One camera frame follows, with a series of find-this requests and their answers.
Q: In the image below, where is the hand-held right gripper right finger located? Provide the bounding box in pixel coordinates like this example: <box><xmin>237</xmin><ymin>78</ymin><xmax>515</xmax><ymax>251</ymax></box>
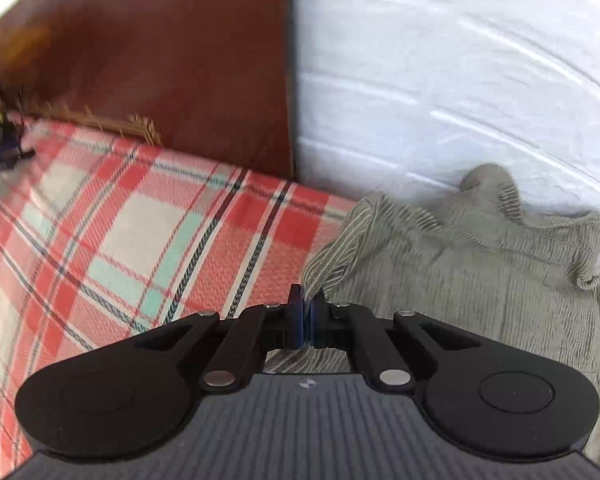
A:
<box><xmin>306</xmin><ymin>291</ymin><xmax>483</xmax><ymax>392</ymax></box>

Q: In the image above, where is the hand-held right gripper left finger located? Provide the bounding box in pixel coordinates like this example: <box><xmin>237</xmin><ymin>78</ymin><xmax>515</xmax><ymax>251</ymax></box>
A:
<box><xmin>132</xmin><ymin>284</ymin><xmax>305</xmax><ymax>392</ymax></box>

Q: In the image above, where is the checkered green white cloth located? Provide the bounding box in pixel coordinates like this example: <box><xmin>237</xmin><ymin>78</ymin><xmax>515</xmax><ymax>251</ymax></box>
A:
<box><xmin>265</xmin><ymin>162</ymin><xmax>600</xmax><ymax>471</ymax></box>

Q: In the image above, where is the red plaid blanket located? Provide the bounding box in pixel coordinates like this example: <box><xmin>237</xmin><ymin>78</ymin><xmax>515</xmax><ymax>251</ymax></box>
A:
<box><xmin>0</xmin><ymin>112</ymin><xmax>361</xmax><ymax>480</ymax></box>

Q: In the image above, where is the brown folding table board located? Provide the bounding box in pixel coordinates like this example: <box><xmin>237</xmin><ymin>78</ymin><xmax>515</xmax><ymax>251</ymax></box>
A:
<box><xmin>0</xmin><ymin>0</ymin><xmax>296</xmax><ymax>181</ymax></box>

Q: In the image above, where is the idle black hand-held device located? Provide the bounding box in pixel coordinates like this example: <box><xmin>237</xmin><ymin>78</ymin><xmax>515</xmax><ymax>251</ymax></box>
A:
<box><xmin>0</xmin><ymin>115</ymin><xmax>36</xmax><ymax>171</ymax></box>

